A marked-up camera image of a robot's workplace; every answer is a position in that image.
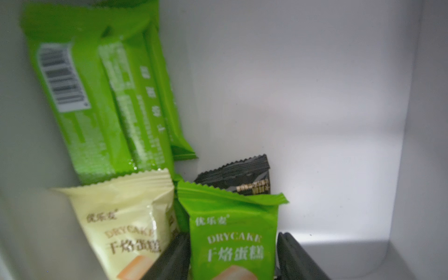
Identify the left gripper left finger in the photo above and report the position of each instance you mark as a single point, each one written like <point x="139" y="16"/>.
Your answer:
<point x="174" y="262"/>

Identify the yellow cookie packet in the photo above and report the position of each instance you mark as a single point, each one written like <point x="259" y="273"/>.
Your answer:
<point x="128" y="221"/>

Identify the tall green cookie packet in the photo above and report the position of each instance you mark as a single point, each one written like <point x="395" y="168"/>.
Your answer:
<point x="103" y="71"/>

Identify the white plastic storage box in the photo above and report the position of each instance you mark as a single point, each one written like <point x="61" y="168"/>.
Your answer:
<point x="348" y="99"/>

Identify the green cookie packet front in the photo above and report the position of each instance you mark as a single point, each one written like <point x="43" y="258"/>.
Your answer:
<point x="233" y="237"/>

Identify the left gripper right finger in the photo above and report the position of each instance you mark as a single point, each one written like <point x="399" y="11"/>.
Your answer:
<point x="294" y="261"/>

